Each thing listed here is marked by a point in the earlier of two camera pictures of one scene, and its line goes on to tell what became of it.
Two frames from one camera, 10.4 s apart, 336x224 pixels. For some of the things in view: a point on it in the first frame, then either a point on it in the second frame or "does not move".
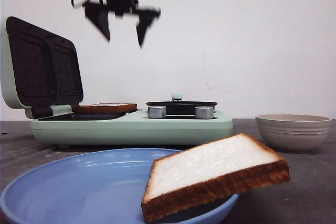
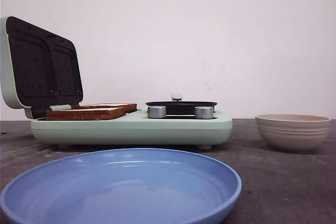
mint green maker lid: [40, 71] does not move
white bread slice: [105, 107] does not move
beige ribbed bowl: [293, 132] does not move
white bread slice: [209, 171] to [104, 114]
